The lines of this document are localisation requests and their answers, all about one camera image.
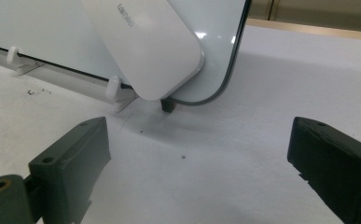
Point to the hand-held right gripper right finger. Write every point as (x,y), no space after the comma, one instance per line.
(340,165)

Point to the white board stand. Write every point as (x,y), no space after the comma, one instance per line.
(113,88)

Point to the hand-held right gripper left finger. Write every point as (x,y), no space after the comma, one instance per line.
(72,161)

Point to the white power bank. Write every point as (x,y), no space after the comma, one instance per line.
(150,46)

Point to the small black block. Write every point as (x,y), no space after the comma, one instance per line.
(168,105)

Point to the white board with dark edge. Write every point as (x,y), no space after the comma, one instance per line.
(44,31)

